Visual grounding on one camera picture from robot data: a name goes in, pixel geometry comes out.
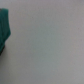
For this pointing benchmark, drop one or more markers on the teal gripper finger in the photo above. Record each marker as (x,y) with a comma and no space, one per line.
(4,28)

